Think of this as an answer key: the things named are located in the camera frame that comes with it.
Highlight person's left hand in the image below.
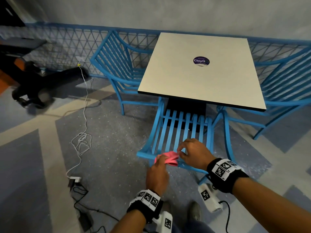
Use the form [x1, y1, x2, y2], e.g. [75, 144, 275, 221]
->
[146, 154, 170, 196]

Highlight person's right hand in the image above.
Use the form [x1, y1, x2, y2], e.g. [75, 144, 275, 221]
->
[177, 138, 217, 171]

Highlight pink cloth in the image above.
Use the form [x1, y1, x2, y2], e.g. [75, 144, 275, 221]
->
[155, 151, 180, 167]

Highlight person's left forearm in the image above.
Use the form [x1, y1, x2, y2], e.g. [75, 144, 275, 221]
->
[110, 209, 147, 233]

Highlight person's right forearm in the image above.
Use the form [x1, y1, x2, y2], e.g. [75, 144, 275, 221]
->
[232, 177, 311, 233]

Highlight blue slatted metal chair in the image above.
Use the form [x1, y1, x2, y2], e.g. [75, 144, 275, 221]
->
[90, 30, 163, 116]
[216, 45, 311, 140]
[136, 96, 236, 185]

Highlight black marker wristband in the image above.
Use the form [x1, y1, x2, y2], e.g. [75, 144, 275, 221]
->
[207, 158, 250, 194]
[127, 189, 164, 223]

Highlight person's grey shoe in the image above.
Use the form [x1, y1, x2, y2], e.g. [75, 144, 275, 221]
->
[189, 201, 202, 222]

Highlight person's dark trousers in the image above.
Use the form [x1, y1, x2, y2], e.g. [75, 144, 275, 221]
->
[170, 220, 215, 233]

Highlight white square table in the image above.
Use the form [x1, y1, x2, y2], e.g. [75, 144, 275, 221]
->
[138, 32, 267, 112]

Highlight black power brick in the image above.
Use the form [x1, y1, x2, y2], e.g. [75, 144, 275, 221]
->
[78, 211, 94, 232]

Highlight round purple sticker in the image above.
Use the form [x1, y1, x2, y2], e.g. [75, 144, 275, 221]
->
[193, 56, 210, 67]

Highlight blue lattice fence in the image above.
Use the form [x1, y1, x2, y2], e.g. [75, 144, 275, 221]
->
[0, 21, 311, 79]

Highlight orange panel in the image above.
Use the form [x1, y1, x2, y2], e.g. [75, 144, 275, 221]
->
[0, 57, 26, 95]

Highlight dark desk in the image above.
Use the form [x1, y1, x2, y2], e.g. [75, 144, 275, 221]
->
[0, 37, 48, 58]

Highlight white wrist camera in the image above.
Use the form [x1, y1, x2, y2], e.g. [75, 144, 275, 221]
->
[198, 183, 223, 213]
[152, 211, 173, 233]

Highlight black camera cable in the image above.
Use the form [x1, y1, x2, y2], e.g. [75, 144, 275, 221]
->
[218, 200, 231, 233]

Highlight black floor cable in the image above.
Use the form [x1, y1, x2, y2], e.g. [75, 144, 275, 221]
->
[70, 184, 120, 233]

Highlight white charging cable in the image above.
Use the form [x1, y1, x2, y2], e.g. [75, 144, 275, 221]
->
[66, 65, 93, 179]

